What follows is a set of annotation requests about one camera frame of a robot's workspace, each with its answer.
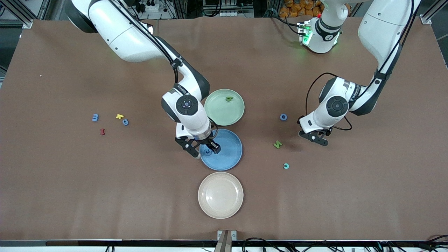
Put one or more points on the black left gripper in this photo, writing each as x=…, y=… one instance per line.
x=328, y=133

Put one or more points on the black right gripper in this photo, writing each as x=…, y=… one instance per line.
x=209, y=141

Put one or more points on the green foam letter N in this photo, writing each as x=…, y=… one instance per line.
x=277, y=144

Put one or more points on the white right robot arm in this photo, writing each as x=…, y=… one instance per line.
x=133, y=38

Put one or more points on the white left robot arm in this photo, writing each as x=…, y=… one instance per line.
x=381, y=31

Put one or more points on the blue round plate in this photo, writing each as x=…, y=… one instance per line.
x=227, y=157

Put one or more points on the green round plate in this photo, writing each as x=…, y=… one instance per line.
x=225, y=113

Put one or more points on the blue foam letter O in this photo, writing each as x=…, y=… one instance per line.
x=281, y=117

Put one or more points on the beige round plate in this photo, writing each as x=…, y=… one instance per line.
x=220, y=195

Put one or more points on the bag of orange objects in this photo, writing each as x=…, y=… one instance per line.
x=297, y=8

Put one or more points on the long power strip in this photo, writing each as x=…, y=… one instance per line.
x=227, y=14

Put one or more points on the white power strip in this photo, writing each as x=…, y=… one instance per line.
x=152, y=6

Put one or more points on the short aluminium profile bracket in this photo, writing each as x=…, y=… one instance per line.
x=226, y=241

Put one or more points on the table edge rail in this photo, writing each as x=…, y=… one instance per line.
x=157, y=243

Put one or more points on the aluminium frame post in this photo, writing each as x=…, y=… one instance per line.
x=428, y=15
x=24, y=21

